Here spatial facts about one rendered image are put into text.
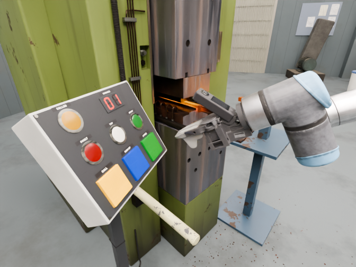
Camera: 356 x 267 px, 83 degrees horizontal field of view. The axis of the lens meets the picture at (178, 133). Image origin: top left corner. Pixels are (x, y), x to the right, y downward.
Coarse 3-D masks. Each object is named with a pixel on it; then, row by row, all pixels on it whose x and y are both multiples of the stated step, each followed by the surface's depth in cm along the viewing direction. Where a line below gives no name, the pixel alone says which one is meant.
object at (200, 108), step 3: (183, 102) 109; (186, 102) 108; (189, 102) 108; (192, 102) 108; (192, 105) 105; (195, 105) 104; (198, 105) 102; (201, 105) 102; (198, 108) 102; (201, 108) 102; (204, 108) 100; (198, 111) 103; (201, 111) 102; (204, 111) 101; (207, 111) 101; (210, 111) 99
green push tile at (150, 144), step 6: (150, 132) 67; (144, 138) 64; (150, 138) 66; (144, 144) 62; (150, 144) 64; (156, 144) 67; (150, 150) 63; (156, 150) 66; (162, 150) 69; (150, 156) 63; (156, 156) 65
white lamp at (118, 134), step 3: (114, 129) 54; (117, 129) 55; (120, 129) 56; (114, 132) 54; (117, 132) 55; (120, 132) 56; (123, 132) 57; (114, 135) 54; (117, 135) 54; (120, 135) 55; (123, 135) 56; (114, 138) 53; (117, 138) 54; (120, 138) 55; (123, 138) 56; (120, 141) 55
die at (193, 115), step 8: (176, 104) 111; (184, 104) 108; (200, 104) 110; (168, 112) 104; (176, 112) 102; (184, 112) 102; (192, 112) 101; (200, 112) 106; (176, 120) 101; (184, 120) 99; (192, 120) 103
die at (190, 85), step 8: (160, 80) 100; (168, 80) 96; (176, 80) 92; (184, 80) 90; (192, 80) 94; (200, 80) 98; (208, 80) 103; (160, 88) 102; (168, 88) 98; (176, 88) 94; (184, 88) 92; (192, 88) 96; (208, 88) 105; (176, 96) 96; (184, 96) 93
